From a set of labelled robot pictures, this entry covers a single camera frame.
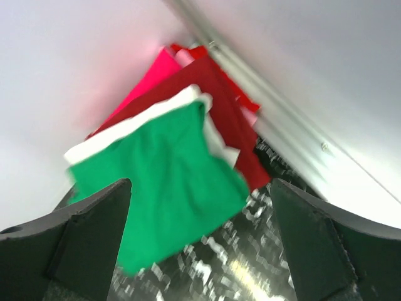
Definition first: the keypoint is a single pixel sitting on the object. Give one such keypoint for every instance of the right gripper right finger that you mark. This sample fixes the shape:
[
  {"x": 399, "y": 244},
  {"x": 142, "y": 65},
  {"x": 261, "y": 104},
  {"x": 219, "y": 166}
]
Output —
[{"x": 332, "y": 253}]

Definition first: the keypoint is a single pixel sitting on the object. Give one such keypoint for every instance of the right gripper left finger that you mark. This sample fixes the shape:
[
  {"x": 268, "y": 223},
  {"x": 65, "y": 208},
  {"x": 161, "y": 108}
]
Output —
[{"x": 69, "y": 254}]

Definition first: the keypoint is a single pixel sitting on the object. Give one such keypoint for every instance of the green t shirt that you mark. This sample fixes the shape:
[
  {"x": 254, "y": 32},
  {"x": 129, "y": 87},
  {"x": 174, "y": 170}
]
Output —
[{"x": 180, "y": 191}]

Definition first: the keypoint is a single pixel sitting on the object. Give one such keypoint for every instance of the folded red t shirt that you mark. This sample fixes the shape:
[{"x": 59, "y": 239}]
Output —
[{"x": 225, "y": 112}]

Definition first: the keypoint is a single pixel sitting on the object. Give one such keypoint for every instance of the folded white t shirt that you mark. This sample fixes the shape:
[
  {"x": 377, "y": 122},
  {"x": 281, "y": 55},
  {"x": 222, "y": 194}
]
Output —
[{"x": 103, "y": 139}]

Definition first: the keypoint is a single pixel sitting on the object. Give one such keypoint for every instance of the folded pink t shirt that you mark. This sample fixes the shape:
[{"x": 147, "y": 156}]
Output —
[{"x": 170, "y": 60}]

